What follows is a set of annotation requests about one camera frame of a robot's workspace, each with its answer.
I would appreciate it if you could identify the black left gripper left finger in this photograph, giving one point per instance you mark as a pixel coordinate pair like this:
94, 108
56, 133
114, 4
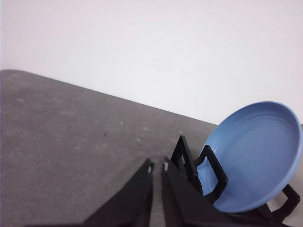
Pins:
130, 205

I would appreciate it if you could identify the black plate rack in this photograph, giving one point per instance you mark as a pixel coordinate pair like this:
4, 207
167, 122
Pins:
268, 214

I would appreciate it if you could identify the blue plate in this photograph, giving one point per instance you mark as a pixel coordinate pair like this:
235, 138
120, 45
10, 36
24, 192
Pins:
258, 146

